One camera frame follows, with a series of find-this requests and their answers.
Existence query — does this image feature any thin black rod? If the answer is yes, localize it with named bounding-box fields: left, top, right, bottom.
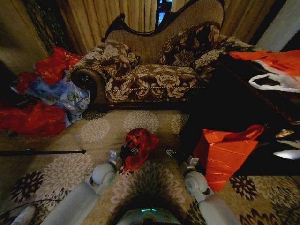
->
left=0, top=148, right=87, bottom=157

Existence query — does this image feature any floral brown chaise sofa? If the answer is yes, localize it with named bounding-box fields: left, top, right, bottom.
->
left=69, top=0, right=258, bottom=107

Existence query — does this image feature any pale glossy object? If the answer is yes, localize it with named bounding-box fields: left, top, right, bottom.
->
left=272, top=140, right=300, bottom=161

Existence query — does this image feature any trash bin in orange bag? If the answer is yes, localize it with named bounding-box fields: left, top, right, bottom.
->
left=192, top=124, right=265, bottom=193

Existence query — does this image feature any blue plastic bag pile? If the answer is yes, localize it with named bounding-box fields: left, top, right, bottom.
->
left=25, top=69, right=91, bottom=124

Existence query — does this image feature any small gold ornament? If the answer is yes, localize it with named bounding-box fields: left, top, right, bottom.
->
left=275, top=128, right=295, bottom=139

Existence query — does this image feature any thin black cable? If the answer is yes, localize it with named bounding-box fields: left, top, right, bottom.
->
left=0, top=198, right=63, bottom=219

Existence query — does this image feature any white plastic bag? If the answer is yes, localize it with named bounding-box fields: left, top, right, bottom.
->
left=248, top=61, right=300, bottom=94

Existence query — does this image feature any red garbage bag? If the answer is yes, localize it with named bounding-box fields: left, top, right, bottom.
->
left=118, top=127, right=160, bottom=175

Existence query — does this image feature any orange plastic bag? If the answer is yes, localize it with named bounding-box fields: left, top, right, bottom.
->
left=229, top=49, right=300, bottom=78

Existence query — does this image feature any small floral brown cushion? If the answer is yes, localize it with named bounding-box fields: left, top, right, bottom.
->
left=100, top=39, right=141, bottom=78

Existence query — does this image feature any beige floral rug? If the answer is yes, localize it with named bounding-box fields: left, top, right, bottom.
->
left=0, top=108, right=300, bottom=225

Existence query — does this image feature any dark wooden coffee table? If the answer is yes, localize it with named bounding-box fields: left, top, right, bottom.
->
left=180, top=53, right=300, bottom=177

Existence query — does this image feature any dark beaded curtain strip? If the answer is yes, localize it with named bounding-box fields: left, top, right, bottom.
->
left=22, top=0, right=67, bottom=56

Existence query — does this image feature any small red plastic bag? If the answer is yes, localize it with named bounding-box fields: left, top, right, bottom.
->
left=15, top=71, right=38, bottom=94

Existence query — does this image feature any large floral brown cushion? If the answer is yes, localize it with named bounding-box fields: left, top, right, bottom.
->
left=157, top=22, right=221, bottom=68

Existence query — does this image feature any beige pleated curtain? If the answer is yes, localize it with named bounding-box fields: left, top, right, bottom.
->
left=56, top=0, right=158, bottom=56
left=220, top=0, right=275, bottom=45

